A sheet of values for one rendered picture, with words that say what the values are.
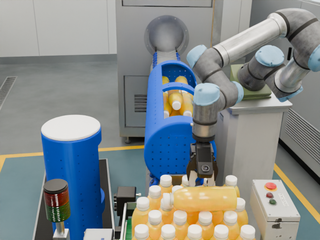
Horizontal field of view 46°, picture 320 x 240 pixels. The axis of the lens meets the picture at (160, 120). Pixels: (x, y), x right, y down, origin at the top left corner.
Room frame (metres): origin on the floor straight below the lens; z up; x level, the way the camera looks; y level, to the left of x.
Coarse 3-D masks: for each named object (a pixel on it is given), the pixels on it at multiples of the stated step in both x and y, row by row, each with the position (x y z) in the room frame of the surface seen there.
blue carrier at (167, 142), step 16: (160, 64) 2.12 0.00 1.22; (176, 64) 2.16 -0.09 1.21; (160, 80) 1.84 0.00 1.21; (192, 80) 2.16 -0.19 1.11; (160, 96) 1.62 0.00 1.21; (160, 112) 1.44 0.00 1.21; (160, 128) 1.30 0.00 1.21; (176, 128) 1.29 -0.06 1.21; (144, 144) 1.34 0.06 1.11; (160, 144) 1.30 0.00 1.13; (176, 144) 1.30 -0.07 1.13; (160, 160) 1.29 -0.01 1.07; (176, 160) 1.29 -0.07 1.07; (160, 176) 1.29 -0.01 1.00
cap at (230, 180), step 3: (228, 177) 1.11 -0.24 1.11; (231, 177) 1.11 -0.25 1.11; (234, 177) 1.11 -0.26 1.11; (225, 180) 1.11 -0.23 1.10; (228, 180) 1.09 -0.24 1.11; (231, 180) 1.09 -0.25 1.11; (234, 180) 1.09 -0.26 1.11; (228, 183) 1.09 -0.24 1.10; (231, 183) 1.09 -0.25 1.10; (234, 183) 1.09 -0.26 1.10
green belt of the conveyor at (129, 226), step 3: (129, 219) 1.14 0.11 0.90; (129, 222) 1.13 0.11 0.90; (129, 225) 1.11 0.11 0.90; (129, 228) 1.09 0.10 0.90; (126, 231) 1.08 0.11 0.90; (129, 231) 1.08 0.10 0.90; (126, 234) 1.06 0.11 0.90; (129, 234) 1.06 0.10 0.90; (126, 237) 1.05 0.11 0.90; (129, 237) 1.05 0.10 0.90
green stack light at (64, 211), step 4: (68, 204) 0.83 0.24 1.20; (48, 208) 0.81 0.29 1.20; (52, 208) 0.80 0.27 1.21; (56, 208) 0.80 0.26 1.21; (60, 208) 0.81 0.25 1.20; (64, 208) 0.81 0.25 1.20; (68, 208) 0.83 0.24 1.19; (48, 212) 0.81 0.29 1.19; (52, 212) 0.80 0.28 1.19; (56, 212) 0.80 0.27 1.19; (60, 212) 0.81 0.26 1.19; (64, 212) 0.81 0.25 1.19; (68, 212) 0.82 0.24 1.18; (48, 216) 0.81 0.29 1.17; (52, 216) 0.80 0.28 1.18; (56, 216) 0.80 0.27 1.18; (60, 216) 0.81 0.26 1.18; (64, 216) 0.81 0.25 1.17; (68, 216) 0.82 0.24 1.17; (52, 220) 0.80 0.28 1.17; (56, 220) 0.80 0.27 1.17; (60, 220) 0.81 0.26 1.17; (64, 220) 0.81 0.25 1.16
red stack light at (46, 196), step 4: (68, 188) 0.84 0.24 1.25; (44, 192) 0.81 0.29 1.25; (64, 192) 0.82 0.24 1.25; (68, 192) 0.83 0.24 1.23; (44, 196) 0.82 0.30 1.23; (48, 196) 0.81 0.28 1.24; (52, 196) 0.80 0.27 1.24; (56, 196) 0.80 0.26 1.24; (60, 196) 0.81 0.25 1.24; (64, 196) 0.82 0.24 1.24; (68, 196) 0.83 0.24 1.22; (48, 200) 0.81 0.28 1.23; (52, 200) 0.80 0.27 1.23; (56, 200) 0.80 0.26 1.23; (60, 200) 0.81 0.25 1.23; (64, 200) 0.82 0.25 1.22; (68, 200) 0.83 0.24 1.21; (48, 204) 0.81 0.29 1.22; (52, 204) 0.80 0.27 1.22; (56, 204) 0.80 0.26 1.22; (60, 204) 0.81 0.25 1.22; (64, 204) 0.81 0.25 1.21
